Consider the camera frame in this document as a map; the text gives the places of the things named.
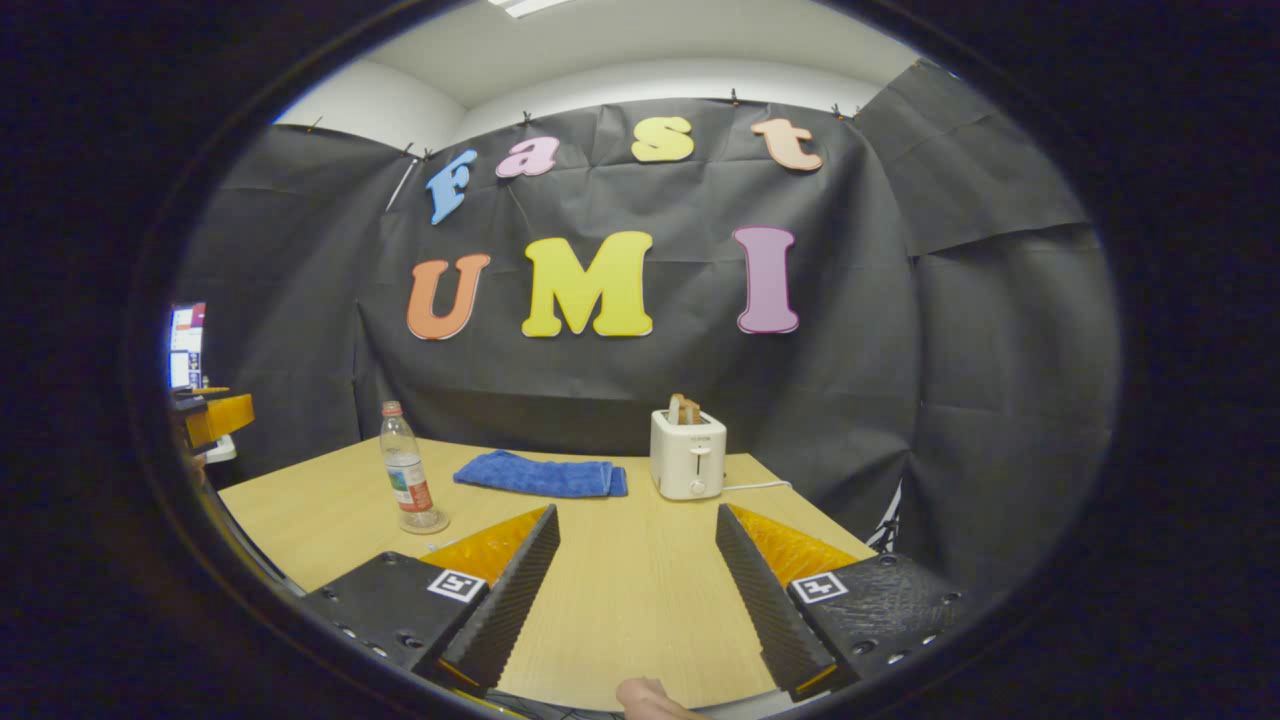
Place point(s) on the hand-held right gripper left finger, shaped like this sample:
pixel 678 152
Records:
pixel 500 610

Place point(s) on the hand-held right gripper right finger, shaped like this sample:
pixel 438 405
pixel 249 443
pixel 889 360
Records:
pixel 775 610

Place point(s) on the round cork coaster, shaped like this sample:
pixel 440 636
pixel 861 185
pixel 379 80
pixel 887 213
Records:
pixel 440 523

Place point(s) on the clear plastic water bottle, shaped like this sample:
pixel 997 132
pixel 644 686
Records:
pixel 405 470

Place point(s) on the computer monitor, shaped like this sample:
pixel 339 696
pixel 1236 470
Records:
pixel 187 345

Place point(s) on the blue folded towel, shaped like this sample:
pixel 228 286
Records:
pixel 540 475

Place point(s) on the white toaster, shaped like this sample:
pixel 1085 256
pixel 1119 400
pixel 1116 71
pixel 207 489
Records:
pixel 688 455

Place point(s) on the bread slice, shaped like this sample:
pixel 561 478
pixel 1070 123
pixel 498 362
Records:
pixel 685 410

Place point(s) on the black backdrop cloth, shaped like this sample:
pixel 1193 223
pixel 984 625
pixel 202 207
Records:
pixel 650 370

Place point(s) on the ceiling light panel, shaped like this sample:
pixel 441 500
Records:
pixel 528 6

